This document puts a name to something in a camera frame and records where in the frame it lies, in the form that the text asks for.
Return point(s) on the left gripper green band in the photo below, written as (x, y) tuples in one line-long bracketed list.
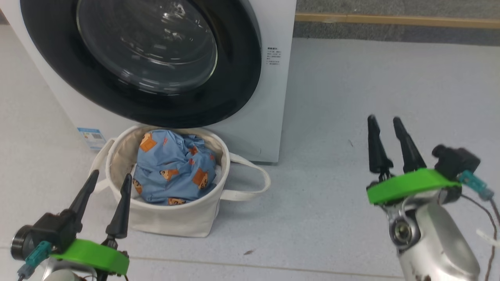
[(97, 255)]

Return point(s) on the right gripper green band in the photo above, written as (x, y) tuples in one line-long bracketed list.
[(410, 185)]

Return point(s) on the blue bear-print garment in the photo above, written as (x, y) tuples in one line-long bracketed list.
[(175, 164)]

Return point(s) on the black round glass washer door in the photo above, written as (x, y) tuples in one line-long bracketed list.
[(234, 78)]

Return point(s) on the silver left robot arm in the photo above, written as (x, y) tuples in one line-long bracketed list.
[(62, 273)]

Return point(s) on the cream canvas laundry basket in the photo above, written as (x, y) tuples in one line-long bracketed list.
[(175, 220)]

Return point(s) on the white front-load washing machine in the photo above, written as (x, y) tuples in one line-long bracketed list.
[(273, 97)]

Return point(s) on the blue energy label sticker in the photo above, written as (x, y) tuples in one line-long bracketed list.
[(91, 138)]

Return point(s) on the white zip tie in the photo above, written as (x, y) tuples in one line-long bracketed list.
[(488, 237)]

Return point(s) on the wooden baseboard strip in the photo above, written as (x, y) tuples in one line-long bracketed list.
[(390, 19)]

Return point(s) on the small printed text label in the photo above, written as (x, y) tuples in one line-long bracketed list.
[(273, 56)]

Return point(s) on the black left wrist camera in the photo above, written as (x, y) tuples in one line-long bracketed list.
[(50, 230)]

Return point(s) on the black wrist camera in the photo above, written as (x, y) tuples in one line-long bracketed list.
[(455, 162), (50, 230)]

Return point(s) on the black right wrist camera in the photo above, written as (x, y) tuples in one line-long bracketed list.
[(455, 162)]

